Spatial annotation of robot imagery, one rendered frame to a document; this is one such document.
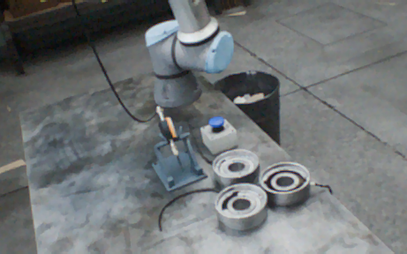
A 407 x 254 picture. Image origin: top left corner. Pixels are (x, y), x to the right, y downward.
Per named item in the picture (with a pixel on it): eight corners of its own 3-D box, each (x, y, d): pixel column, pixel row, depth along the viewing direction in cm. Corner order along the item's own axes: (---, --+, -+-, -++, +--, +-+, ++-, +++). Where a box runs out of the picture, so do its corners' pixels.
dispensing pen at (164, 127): (179, 175, 111) (153, 107, 112) (177, 175, 115) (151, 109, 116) (188, 172, 111) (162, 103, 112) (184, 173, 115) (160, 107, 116)
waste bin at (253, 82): (299, 163, 244) (293, 87, 222) (239, 187, 236) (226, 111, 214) (267, 133, 272) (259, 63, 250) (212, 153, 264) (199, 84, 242)
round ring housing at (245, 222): (275, 224, 97) (274, 208, 95) (225, 239, 96) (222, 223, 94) (259, 193, 106) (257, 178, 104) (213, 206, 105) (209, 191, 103)
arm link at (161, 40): (169, 56, 155) (160, 15, 148) (203, 61, 147) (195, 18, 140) (145, 72, 147) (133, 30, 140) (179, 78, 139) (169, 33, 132)
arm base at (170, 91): (149, 93, 157) (142, 65, 152) (192, 79, 160) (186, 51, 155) (163, 112, 144) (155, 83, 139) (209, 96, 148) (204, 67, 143)
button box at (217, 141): (239, 145, 123) (237, 129, 120) (214, 155, 121) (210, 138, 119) (226, 131, 129) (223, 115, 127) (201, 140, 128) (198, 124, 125)
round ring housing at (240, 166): (270, 172, 111) (268, 158, 109) (239, 197, 106) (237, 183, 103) (237, 158, 118) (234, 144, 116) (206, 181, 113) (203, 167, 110)
